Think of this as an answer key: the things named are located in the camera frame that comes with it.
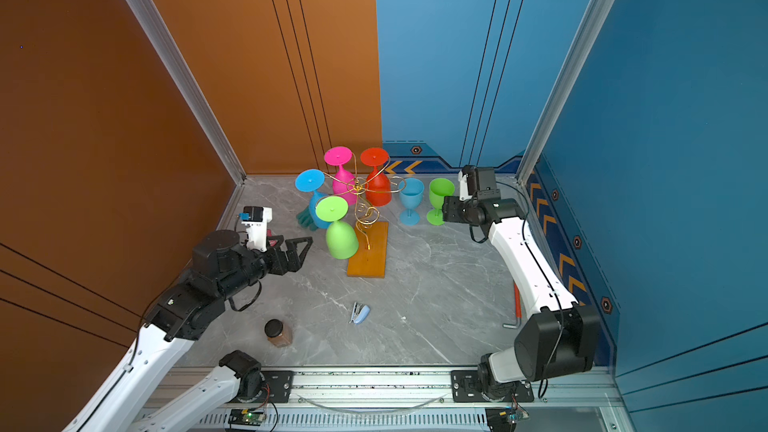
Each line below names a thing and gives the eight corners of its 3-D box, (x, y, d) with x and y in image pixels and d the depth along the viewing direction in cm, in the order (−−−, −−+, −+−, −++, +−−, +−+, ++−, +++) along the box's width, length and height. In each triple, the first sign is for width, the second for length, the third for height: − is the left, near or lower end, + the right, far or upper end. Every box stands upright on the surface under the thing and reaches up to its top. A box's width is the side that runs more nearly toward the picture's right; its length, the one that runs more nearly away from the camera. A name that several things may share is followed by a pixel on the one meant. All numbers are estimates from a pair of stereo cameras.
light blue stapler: (350, 323, 86) (349, 320, 83) (355, 305, 89) (354, 302, 87) (365, 326, 85) (365, 323, 83) (370, 308, 88) (369, 304, 86)
